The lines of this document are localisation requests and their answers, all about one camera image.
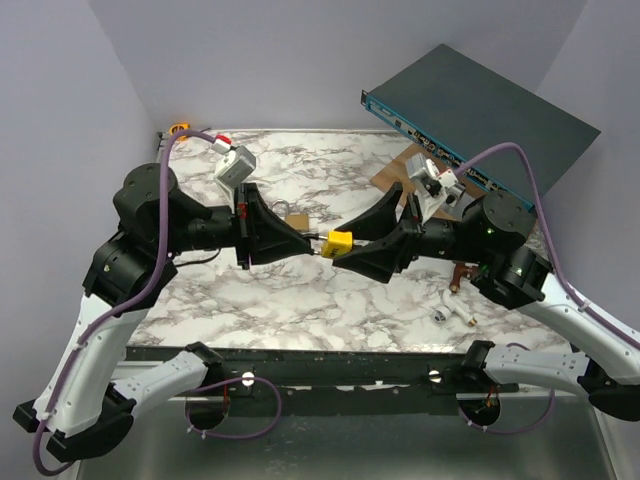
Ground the metal switch stand bracket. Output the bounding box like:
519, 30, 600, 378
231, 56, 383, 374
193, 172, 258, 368
441, 182, 474, 217

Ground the orange tape measure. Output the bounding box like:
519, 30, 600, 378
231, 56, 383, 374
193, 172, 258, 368
168, 123, 191, 142

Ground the teal network switch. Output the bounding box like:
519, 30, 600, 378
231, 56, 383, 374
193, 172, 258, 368
361, 44, 601, 209

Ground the brown tap fitting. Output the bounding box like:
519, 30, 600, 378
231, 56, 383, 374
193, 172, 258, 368
449, 262, 478, 294

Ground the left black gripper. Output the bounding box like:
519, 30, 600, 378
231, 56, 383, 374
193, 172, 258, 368
156, 182, 312, 269

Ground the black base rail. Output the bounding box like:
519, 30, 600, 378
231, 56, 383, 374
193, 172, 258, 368
204, 348, 498, 416

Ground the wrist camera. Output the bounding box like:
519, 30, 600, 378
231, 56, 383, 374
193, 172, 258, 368
406, 153, 457, 222
213, 135, 257, 209

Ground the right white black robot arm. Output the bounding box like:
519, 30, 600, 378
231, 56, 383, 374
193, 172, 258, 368
329, 184, 639, 422

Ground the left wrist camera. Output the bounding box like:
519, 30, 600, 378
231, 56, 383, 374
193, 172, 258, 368
213, 135, 257, 209

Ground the yellow black padlock with keys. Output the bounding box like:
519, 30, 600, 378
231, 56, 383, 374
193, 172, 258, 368
304, 230, 369, 259

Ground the small brass padlock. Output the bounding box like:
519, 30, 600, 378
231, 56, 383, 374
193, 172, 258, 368
271, 199, 310, 233

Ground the white tap fitting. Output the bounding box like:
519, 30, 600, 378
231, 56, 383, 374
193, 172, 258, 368
432, 289, 477, 327

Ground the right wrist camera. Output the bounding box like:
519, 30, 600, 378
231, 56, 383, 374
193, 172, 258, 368
406, 153, 457, 222

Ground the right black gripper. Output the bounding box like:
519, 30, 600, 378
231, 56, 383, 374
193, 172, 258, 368
331, 182, 487, 284

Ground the wooden board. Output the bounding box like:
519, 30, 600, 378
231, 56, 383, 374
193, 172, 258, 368
370, 149, 537, 241

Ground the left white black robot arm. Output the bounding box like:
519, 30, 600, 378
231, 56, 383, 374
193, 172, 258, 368
13, 164, 312, 467

